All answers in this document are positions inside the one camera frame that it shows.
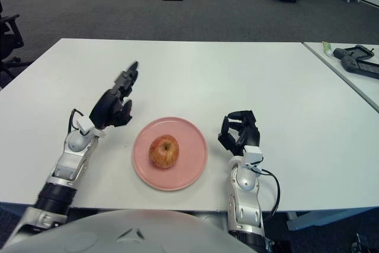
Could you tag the black office chair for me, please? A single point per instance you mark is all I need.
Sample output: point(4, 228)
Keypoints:
point(6, 42)

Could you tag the grey robot torso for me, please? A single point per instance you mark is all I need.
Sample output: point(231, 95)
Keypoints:
point(118, 232)

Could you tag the black handheld game console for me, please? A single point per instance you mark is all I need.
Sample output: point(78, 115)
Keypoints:
point(361, 69)

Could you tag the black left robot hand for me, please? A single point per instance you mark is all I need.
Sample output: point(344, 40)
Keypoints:
point(106, 108)

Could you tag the green white tube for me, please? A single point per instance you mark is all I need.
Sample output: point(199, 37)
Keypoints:
point(327, 48)

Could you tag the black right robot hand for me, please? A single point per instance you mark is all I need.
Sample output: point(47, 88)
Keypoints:
point(248, 136)

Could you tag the black handheld controller with case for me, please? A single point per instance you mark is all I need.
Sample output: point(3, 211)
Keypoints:
point(355, 52)

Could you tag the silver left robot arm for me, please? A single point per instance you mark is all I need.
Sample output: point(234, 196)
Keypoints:
point(71, 161)

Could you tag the red yellow apple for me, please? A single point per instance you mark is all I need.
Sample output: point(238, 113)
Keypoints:
point(164, 153)

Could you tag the pink round plate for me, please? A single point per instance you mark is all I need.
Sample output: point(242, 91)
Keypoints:
point(189, 173)

